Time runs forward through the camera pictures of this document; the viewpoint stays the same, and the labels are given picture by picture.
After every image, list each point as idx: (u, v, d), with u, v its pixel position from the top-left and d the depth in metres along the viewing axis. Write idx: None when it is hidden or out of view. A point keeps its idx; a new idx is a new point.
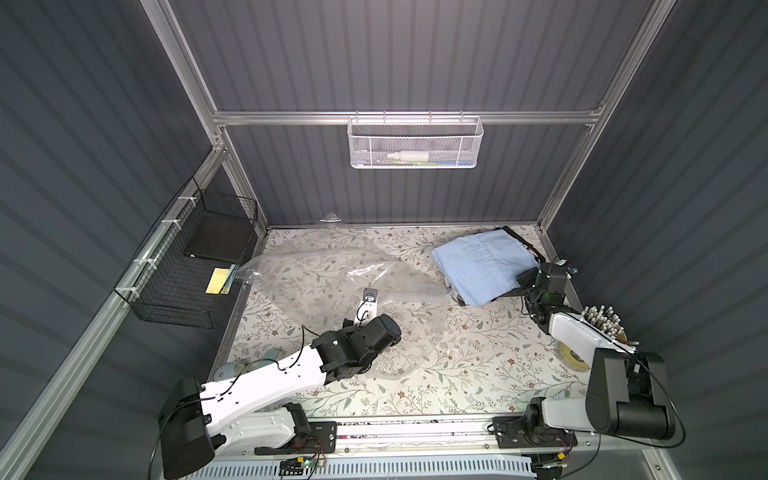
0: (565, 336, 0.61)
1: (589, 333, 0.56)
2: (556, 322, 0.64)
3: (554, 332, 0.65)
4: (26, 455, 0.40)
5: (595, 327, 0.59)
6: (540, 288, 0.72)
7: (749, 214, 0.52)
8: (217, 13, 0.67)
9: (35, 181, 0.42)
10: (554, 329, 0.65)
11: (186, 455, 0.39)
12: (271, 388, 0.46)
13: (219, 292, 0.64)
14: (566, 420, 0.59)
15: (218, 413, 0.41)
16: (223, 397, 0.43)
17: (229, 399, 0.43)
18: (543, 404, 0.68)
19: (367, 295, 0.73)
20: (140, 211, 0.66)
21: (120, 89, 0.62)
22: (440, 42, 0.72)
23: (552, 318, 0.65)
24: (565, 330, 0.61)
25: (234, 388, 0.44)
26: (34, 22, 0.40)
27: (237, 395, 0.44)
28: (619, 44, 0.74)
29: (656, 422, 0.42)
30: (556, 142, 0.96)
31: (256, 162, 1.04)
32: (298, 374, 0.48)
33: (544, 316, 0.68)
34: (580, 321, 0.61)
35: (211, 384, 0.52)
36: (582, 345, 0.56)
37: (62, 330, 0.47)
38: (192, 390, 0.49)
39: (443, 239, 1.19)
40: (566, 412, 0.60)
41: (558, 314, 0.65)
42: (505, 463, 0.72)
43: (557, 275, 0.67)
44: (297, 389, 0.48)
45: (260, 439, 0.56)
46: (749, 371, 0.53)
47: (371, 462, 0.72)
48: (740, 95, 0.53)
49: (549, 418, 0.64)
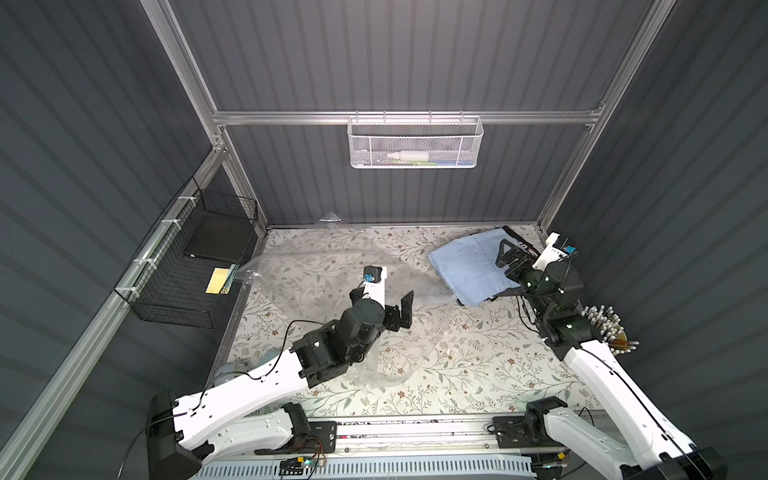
0: (586, 377, 0.51)
1: (626, 401, 0.45)
2: (579, 361, 0.52)
3: (574, 363, 0.53)
4: (25, 456, 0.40)
5: (635, 389, 0.46)
6: (549, 301, 0.59)
7: (749, 215, 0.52)
8: (217, 13, 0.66)
9: (35, 181, 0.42)
10: (570, 363, 0.54)
11: (168, 469, 0.39)
12: (247, 400, 0.44)
13: (219, 292, 0.64)
14: (572, 444, 0.59)
15: (191, 428, 0.40)
16: (196, 410, 0.42)
17: (202, 413, 0.42)
18: (545, 418, 0.65)
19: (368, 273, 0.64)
20: (140, 211, 0.66)
21: (120, 88, 0.62)
22: (440, 42, 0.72)
23: (571, 353, 0.53)
24: (592, 378, 0.50)
25: (209, 402, 0.43)
26: (34, 22, 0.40)
27: (210, 408, 0.42)
28: (620, 44, 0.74)
29: None
30: (556, 142, 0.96)
31: (256, 162, 1.04)
32: (276, 381, 0.46)
33: (558, 337, 0.55)
34: (613, 374, 0.48)
35: (185, 399, 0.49)
36: (617, 420, 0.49)
37: (62, 330, 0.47)
38: (167, 405, 0.44)
39: (443, 239, 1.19)
40: (575, 440, 0.58)
41: (578, 349, 0.51)
42: (505, 463, 0.72)
43: (571, 287, 0.52)
44: (277, 398, 0.46)
45: (257, 442, 0.56)
46: (750, 372, 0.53)
47: (371, 462, 0.72)
48: (741, 95, 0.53)
49: (551, 433, 0.64)
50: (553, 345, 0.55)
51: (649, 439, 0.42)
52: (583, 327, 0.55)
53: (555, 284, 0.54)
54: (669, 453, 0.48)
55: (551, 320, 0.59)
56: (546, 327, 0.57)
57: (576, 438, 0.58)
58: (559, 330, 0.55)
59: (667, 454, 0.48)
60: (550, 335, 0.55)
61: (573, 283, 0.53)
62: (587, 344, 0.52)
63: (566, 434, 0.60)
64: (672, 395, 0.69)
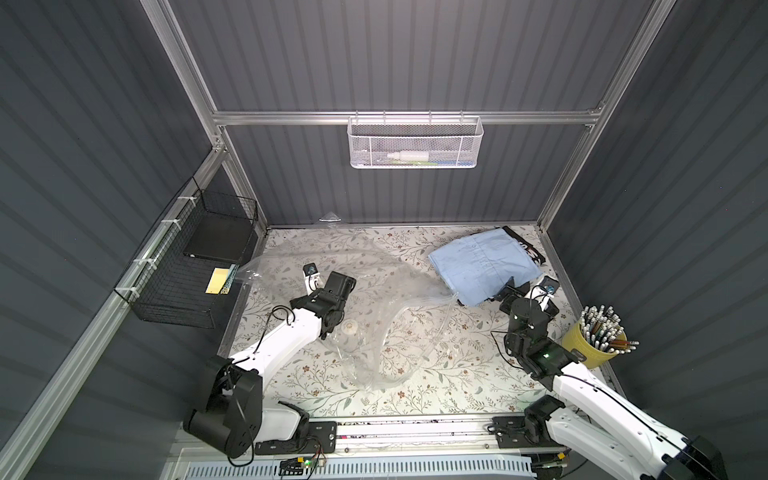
0: (579, 399, 0.53)
1: (616, 415, 0.48)
2: (564, 387, 0.55)
3: (563, 390, 0.56)
4: (25, 456, 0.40)
5: (620, 400, 0.50)
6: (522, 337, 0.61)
7: (749, 215, 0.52)
8: (217, 13, 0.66)
9: (35, 181, 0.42)
10: (558, 390, 0.57)
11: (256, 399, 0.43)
12: (289, 340, 0.52)
13: (219, 292, 0.64)
14: (583, 451, 0.58)
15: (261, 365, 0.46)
16: (256, 355, 0.47)
17: (262, 355, 0.48)
18: (549, 424, 0.64)
19: (308, 268, 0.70)
20: (140, 212, 0.66)
21: (120, 87, 0.62)
22: (440, 42, 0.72)
23: (557, 380, 0.56)
24: (579, 398, 0.53)
25: (260, 347, 0.49)
26: (35, 23, 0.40)
27: (266, 351, 0.49)
28: (620, 44, 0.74)
29: None
30: (556, 142, 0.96)
31: (256, 162, 1.04)
32: (303, 323, 0.57)
33: (542, 368, 0.58)
34: (596, 389, 0.52)
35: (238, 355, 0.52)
36: (619, 431, 0.48)
37: (62, 330, 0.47)
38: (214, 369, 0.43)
39: (443, 239, 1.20)
40: (584, 445, 0.57)
41: (560, 375, 0.56)
42: (505, 463, 0.72)
43: (540, 320, 0.57)
44: (307, 337, 0.56)
45: (278, 426, 0.58)
46: (749, 372, 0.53)
47: (371, 462, 0.72)
48: (741, 95, 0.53)
49: (557, 437, 0.63)
50: (538, 377, 0.58)
51: (647, 444, 0.44)
52: (559, 353, 0.60)
53: (525, 320, 0.58)
54: (669, 454, 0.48)
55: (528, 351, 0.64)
56: (527, 361, 0.61)
57: (583, 444, 0.57)
58: (539, 361, 0.59)
59: (668, 456, 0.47)
60: (532, 368, 0.59)
61: (541, 315, 0.58)
62: (566, 368, 0.56)
63: (573, 440, 0.60)
64: (672, 396, 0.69)
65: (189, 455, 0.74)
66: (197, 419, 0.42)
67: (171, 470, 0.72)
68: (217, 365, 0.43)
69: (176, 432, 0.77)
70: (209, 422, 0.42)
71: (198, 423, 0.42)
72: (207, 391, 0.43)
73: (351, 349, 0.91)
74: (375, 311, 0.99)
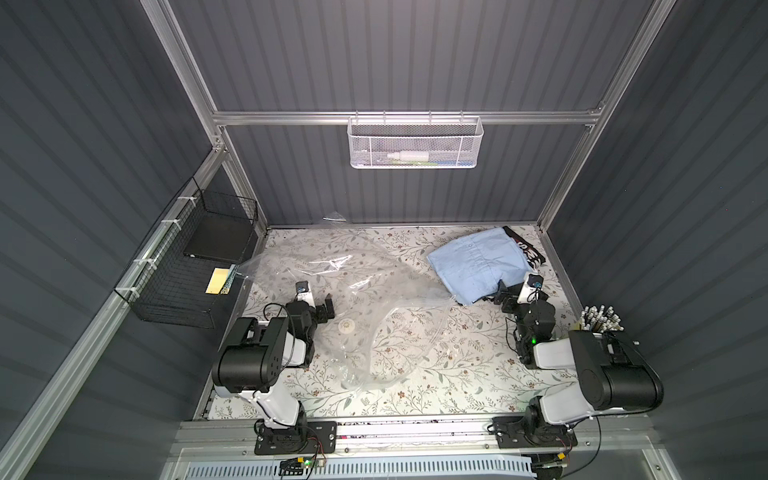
0: (541, 359, 0.68)
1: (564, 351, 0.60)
2: (541, 354, 0.68)
3: (539, 362, 0.69)
4: (26, 455, 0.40)
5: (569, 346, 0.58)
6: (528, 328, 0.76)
7: (750, 215, 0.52)
8: (218, 13, 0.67)
9: (36, 182, 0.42)
10: (539, 360, 0.69)
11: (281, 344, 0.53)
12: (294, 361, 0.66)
13: (219, 292, 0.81)
14: (563, 412, 0.60)
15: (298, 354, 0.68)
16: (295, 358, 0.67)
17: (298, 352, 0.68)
18: (543, 402, 0.68)
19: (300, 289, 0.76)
20: (141, 211, 0.66)
21: (120, 89, 0.62)
22: (440, 41, 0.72)
23: (536, 350, 0.70)
24: (547, 357, 0.66)
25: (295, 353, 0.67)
26: (35, 24, 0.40)
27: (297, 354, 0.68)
28: (620, 43, 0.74)
29: (641, 389, 0.45)
30: (556, 142, 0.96)
31: (257, 162, 1.04)
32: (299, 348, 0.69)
33: (529, 355, 0.72)
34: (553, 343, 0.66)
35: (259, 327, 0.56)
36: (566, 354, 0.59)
37: (61, 330, 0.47)
38: (246, 322, 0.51)
39: (443, 239, 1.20)
40: (562, 406, 0.61)
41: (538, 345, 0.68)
42: (505, 463, 0.72)
43: (545, 320, 0.69)
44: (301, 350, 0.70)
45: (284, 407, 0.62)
46: (750, 372, 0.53)
47: (371, 462, 0.72)
48: (742, 94, 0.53)
49: (549, 415, 0.64)
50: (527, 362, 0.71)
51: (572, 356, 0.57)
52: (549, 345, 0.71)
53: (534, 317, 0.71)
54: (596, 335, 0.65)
55: (526, 342, 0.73)
56: (521, 348, 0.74)
57: (562, 400, 0.61)
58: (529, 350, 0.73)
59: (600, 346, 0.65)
60: (524, 354, 0.73)
61: (547, 319, 0.69)
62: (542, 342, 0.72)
63: (554, 407, 0.63)
64: (672, 396, 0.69)
65: (188, 455, 0.74)
66: (223, 368, 0.47)
67: (171, 471, 0.72)
68: (247, 319, 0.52)
69: (176, 432, 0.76)
70: (237, 364, 0.47)
71: (224, 371, 0.47)
72: (239, 336, 0.52)
73: (351, 349, 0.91)
74: (375, 311, 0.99)
